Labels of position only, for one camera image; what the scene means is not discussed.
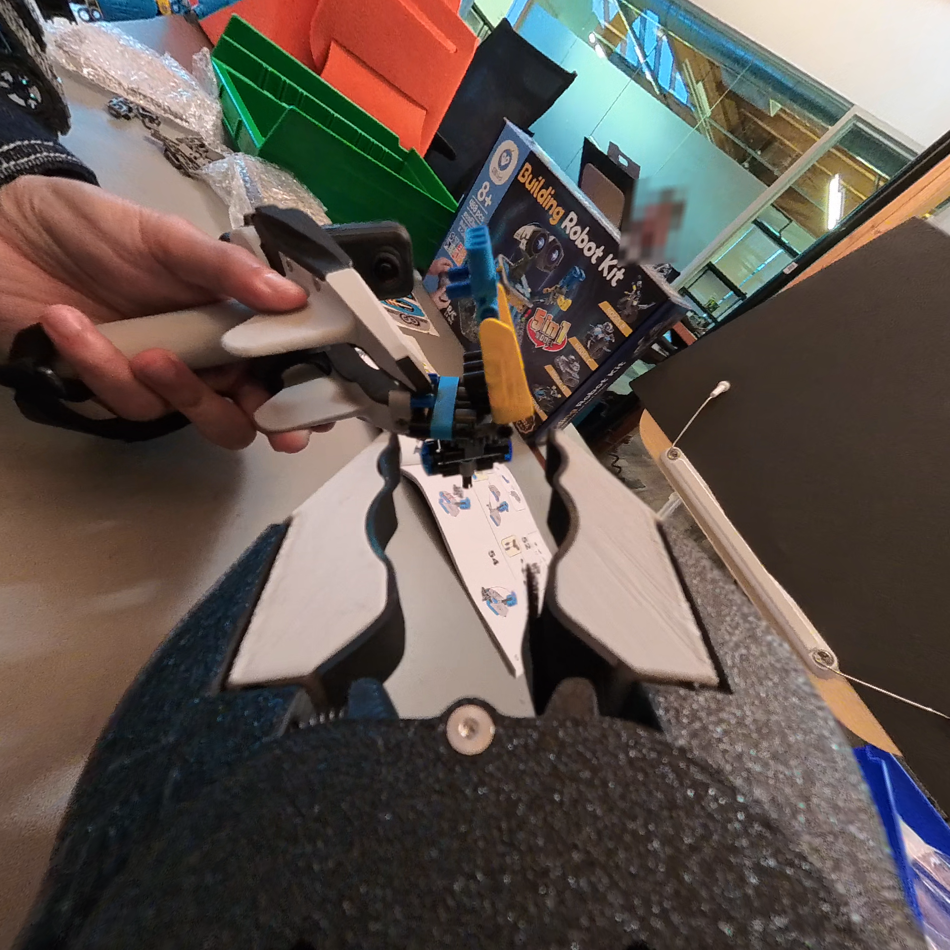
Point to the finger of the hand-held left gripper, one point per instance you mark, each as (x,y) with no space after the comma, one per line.
(312,404)
(364,312)

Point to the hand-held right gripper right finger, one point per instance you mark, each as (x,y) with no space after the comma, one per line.
(631,586)

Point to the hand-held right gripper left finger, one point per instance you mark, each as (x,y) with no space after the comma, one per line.
(319,586)

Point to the yellow and blue brick assembly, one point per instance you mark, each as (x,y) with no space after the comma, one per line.
(505,364)

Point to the person's left forearm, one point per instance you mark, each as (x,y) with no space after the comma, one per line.
(37,156)

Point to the grey desk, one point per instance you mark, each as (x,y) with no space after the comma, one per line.
(111,519)

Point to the person's left hand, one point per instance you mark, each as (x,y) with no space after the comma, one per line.
(111,252)

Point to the blue sticker sheet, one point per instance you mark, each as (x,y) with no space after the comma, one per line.
(407,312)

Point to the green plastic bin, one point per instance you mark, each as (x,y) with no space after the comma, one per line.
(334,148)

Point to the open instruction booklet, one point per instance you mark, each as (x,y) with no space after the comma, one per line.
(475,564)

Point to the orange felt bag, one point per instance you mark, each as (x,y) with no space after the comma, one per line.
(386,44)

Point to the dark blue toy kit box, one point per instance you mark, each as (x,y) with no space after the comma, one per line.
(594,297)

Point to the black panel with wooden edge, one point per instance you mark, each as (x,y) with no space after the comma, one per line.
(853,445)

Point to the blue plastic bin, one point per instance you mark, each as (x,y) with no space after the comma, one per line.
(905,801)

